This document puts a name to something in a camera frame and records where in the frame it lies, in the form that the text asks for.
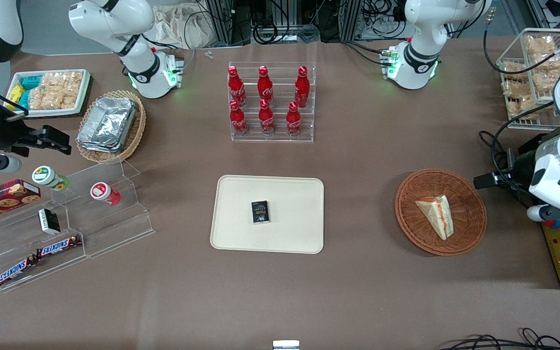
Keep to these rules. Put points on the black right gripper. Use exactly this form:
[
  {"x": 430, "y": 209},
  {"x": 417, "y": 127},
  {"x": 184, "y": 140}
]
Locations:
[{"x": 8, "y": 134}]

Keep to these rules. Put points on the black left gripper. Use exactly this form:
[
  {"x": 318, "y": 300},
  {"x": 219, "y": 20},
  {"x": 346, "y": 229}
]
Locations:
[{"x": 522, "y": 171}]

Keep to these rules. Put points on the triangle sandwich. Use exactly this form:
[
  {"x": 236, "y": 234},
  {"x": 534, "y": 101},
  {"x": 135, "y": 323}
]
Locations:
[{"x": 438, "y": 214}]

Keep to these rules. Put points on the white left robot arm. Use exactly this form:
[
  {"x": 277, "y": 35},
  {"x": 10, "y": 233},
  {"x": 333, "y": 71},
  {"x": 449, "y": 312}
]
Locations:
[{"x": 421, "y": 58}]

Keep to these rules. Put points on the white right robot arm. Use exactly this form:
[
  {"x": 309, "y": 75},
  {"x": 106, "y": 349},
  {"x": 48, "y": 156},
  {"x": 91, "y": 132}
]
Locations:
[{"x": 145, "y": 68}]

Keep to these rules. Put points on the white rectangular snack tray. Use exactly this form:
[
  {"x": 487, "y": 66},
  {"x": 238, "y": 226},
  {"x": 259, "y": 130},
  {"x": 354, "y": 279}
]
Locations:
[{"x": 83, "y": 104}]

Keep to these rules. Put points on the brown wicker basket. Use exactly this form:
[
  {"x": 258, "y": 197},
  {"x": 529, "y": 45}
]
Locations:
[{"x": 421, "y": 233}]

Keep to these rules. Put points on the light wicker oval basket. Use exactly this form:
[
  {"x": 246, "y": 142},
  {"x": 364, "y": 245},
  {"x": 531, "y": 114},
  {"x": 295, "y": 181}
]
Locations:
[{"x": 136, "y": 131}]

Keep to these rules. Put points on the beige plastic tray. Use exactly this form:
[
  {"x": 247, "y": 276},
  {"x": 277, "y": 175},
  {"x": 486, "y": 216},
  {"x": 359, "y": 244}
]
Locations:
[{"x": 289, "y": 233}]

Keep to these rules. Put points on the green lid snack cup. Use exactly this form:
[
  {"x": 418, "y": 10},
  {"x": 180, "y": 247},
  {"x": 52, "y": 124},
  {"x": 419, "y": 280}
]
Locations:
[{"x": 46, "y": 176}]

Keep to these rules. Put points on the clear rice cracker bag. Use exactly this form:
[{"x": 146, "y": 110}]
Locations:
[
  {"x": 61, "y": 79},
  {"x": 44, "y": 98},
  {"x": 70, "y": 97}
]

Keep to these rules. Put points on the teal snack packet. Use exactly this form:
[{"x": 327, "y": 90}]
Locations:
[
  {"x": 31, "y": 82},
  {"x": 24, "y": 99}
]

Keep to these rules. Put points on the aluminium foil container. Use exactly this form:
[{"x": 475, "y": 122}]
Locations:
[
  {"x": 96, "y": 147},
  {"x": 107, "y": 121}
]

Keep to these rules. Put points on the yellow snack packet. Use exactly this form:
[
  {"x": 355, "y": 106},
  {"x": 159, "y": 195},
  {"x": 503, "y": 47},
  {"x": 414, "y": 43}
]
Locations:
[{"x": 15, "y": 95}]

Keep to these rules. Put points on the red lid snack cup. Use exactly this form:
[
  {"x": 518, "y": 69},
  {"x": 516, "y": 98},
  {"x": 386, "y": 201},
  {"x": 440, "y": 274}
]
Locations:
[{"x": 102, "y": 192}]

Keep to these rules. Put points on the red tartan cookie box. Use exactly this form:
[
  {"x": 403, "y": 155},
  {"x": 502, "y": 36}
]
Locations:
[{"x": 3, "y": 199}]

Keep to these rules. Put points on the small black white box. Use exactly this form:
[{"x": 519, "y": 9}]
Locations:
[{"x": 49, "y": 221}]

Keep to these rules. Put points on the clear fried snack bag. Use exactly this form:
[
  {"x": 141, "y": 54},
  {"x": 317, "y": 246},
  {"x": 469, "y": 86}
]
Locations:
[
  {"x": 523, "y": 108},
  {"x": 513, "y": 90},
  {"x": 540, "y": 44},
  {"x": 513, "y": 70},
  {"x": 547, "y": 62},
  {"x": 545, "y": 80}
]

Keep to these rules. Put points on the snickers chocolate bar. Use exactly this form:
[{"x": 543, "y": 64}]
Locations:
[
  {"x": 59, "y": 246},
  {"x": 16, "y": 271}
]

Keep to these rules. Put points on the clear acrylic step shelf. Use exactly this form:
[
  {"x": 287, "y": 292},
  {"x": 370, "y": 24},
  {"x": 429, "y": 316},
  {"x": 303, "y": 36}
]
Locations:
[{"x": 110, "y": 228}]

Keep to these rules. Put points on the beige cloth bag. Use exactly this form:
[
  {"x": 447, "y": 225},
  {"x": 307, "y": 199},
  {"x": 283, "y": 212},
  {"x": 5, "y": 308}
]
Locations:
[{"x": 178, "y": 24}]

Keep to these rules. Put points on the small metal clip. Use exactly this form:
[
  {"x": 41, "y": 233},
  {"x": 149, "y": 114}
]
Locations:
[{"x": 208, "y": 55}]

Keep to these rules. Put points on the red cola bottle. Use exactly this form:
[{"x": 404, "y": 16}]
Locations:
[
  {"x": 265, "y": 86},
  {"x": 238, "y": 120},
  {"x": 302, "y": 87},
  {"x": 236, "y": 87},
  {"x": 293, "y": 121},
  {"x": 266, "y": 119}
]

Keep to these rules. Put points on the clear acrylic bottle rack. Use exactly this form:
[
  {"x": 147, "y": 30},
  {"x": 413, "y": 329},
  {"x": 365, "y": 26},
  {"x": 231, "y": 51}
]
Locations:
[{"x": 280, "y": 131}]

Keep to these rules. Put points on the small black card box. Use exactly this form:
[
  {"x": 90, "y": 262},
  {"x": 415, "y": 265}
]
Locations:
[{"x": 260, "y": 212}]

